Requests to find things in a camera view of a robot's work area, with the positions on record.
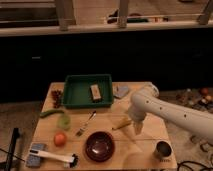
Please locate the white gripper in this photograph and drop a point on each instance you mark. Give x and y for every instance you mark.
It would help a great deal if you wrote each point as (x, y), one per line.
(138, 127)

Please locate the yellow banana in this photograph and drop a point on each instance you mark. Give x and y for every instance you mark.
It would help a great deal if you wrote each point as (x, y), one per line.
(123, 123)

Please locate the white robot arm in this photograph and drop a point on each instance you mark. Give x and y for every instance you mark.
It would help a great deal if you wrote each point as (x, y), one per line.
(146, 100)

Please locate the metal cup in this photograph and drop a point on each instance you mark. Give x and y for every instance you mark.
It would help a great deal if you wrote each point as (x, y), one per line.
(162, 150)

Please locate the green plastic cup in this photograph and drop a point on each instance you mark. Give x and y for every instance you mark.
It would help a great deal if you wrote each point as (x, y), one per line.
(64, 122)

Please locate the dark red bowl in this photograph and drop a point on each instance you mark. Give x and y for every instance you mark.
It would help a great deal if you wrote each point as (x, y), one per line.
(100, 146)

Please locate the wooden block in tray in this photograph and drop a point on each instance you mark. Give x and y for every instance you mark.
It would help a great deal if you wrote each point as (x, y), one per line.
(95, 91)

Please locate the green plastic tray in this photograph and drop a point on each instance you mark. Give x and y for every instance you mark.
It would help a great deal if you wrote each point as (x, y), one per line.
(77, 91)

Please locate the white dish brush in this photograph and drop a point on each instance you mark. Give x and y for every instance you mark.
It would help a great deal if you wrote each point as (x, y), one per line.
(70, 160)

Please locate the orange fruit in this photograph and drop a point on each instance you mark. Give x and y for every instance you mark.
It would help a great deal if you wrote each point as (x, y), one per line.
(60, 139)

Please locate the red grape bunch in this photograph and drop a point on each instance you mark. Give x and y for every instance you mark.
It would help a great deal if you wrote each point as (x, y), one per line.
(56, 96)

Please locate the green bean pod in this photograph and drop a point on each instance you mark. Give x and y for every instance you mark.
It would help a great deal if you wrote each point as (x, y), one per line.
(50, 112)

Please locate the black stand on floor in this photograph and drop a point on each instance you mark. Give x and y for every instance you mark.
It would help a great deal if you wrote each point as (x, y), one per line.
(9, 160)

